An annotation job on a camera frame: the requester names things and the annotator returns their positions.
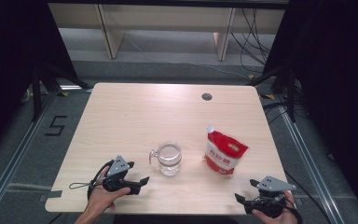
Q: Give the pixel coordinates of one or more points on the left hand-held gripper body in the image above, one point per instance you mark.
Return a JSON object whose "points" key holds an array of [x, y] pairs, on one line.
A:
{"points": [[118, 166]]}

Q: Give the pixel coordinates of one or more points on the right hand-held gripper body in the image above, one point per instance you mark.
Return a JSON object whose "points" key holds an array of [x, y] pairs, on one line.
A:
{"points": [[273, 184]]}

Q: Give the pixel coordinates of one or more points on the clear glass jar with lid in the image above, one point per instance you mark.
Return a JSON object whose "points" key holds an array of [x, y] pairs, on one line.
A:
{"points": [[169, 158]]}

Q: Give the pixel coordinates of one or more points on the red and white sugar bag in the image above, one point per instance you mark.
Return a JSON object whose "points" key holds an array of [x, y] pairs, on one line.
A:
{"points": [[225, 152]]}

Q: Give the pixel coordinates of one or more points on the person's right hand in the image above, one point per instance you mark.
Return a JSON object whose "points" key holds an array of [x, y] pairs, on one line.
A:
{"points": [[284, 217]]}

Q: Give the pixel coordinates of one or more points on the person's left hand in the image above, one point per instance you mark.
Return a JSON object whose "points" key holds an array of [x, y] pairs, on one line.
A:
{"points": [[98, 197]]}

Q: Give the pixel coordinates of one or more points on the grey tape strip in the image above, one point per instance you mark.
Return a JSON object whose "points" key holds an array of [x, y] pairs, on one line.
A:
{"points": [[54, 195]]}

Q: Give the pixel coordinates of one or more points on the yellow black tape piece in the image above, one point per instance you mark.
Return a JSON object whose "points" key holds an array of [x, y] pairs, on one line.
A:
{"points": [[251, 76], [63, 94], [268, 96]]}

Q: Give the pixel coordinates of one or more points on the black metal stand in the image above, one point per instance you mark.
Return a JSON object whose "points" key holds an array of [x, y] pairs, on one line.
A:
{"points": [[290, 93], [37, 93]]}

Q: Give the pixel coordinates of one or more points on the grey round table grommet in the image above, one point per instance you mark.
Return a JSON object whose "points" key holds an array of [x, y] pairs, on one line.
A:
{"points": [[206, 96]]}

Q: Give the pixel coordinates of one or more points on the black curtain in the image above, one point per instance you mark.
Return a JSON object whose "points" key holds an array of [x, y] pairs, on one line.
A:
{"points": [[338, 62], [12, 46]]}

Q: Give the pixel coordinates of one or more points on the aluminium floor rail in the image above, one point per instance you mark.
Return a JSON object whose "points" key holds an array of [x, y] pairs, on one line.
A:
{"points": [[21, 146], [307, 161]]}

